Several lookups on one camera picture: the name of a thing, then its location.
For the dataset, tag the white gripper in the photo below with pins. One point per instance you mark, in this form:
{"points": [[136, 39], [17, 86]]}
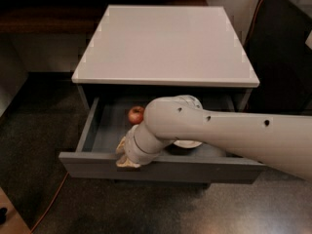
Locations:
{"points": [[131, 148]]}

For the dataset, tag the grey top drawer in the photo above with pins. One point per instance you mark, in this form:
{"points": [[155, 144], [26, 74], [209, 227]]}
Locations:
{"points": [[107, 122]]}

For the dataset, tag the red apple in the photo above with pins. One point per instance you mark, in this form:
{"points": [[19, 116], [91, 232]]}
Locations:
{"points": [[135, 115]]}

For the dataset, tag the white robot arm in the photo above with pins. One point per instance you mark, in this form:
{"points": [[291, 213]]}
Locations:
{"points": [[282, 142]]}

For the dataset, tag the grey drawer cabinet white top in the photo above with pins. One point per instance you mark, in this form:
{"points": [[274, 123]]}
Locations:
{"points": [[167, 45]]}

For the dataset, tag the white bowl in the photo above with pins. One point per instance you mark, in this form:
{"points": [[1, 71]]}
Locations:
{"points": [[187, 144]]}

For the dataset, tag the small black object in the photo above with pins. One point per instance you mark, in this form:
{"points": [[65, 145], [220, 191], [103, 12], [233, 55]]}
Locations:
{"points": [[3, 217]]}

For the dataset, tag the dark wooden bench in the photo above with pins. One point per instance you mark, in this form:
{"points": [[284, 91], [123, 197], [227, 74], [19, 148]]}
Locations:
{"points": [[66, 16]]}

